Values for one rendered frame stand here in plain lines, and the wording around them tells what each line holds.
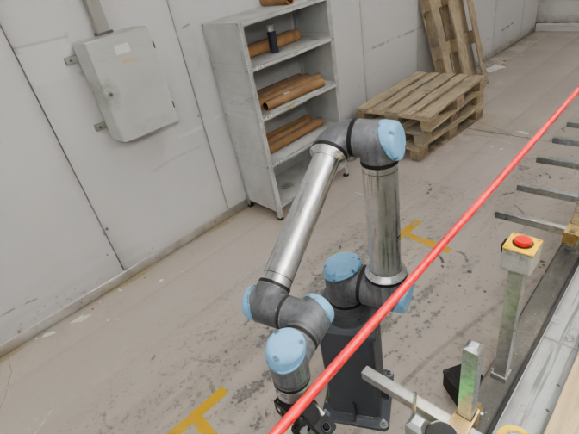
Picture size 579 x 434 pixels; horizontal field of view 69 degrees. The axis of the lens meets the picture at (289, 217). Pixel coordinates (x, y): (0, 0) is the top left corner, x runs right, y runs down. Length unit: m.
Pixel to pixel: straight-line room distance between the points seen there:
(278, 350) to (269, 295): 0.18
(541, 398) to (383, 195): 0.80
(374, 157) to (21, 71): 2.18
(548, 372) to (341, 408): 0.95
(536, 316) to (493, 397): 0.38
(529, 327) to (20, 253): 2.79
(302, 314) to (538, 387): 0.89
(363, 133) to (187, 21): 2.25
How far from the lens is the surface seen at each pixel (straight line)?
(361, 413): 2.19
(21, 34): 2.91
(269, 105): 3.24
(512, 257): 1.15
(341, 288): 1.62
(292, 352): 0.94
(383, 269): 1.49
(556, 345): 1.76
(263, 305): 1.07
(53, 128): 2.97
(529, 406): 1.59
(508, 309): 1.29
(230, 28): 3.06
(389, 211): 1.35
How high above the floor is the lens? 1.92
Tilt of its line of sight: 33 degrees down
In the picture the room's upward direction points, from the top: 11 degrees counter-clockwise
